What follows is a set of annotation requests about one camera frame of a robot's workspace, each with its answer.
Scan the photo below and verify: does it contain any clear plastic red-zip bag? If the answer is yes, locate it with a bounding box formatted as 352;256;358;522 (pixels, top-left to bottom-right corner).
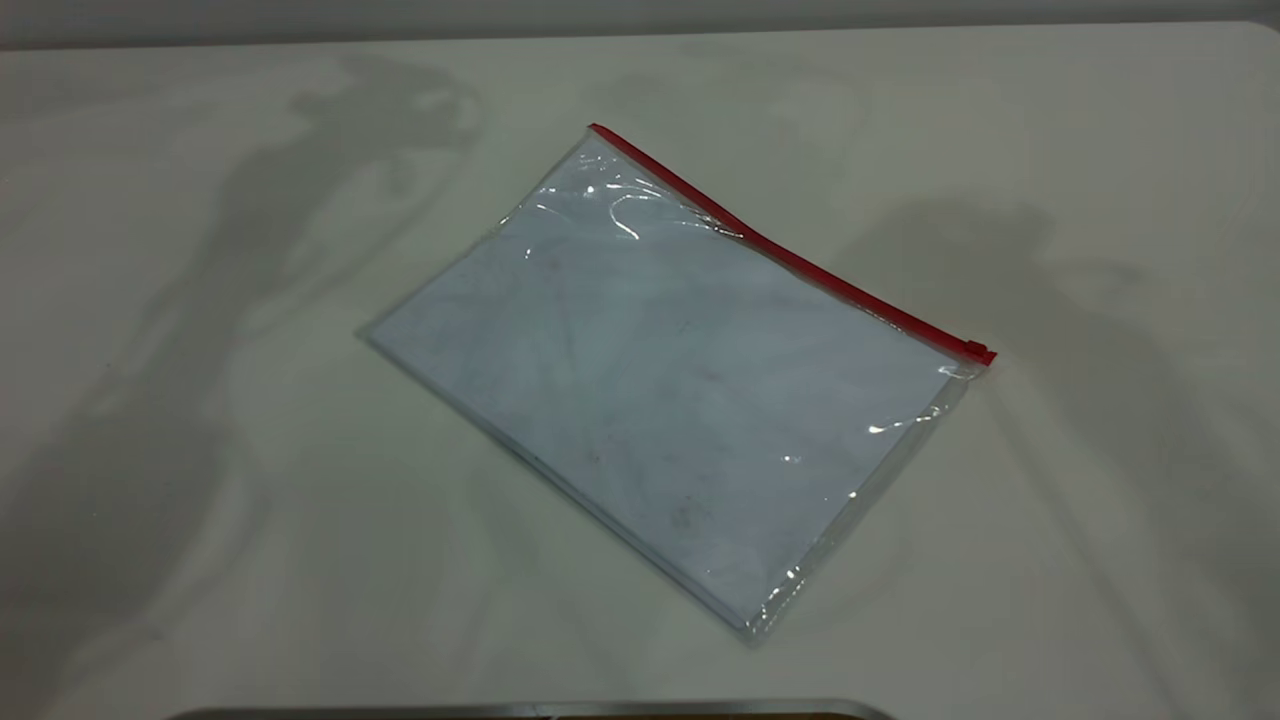
360;122;999;644

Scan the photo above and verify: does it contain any grey metal bar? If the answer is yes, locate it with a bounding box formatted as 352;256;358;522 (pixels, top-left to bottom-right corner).
165;698;896;720

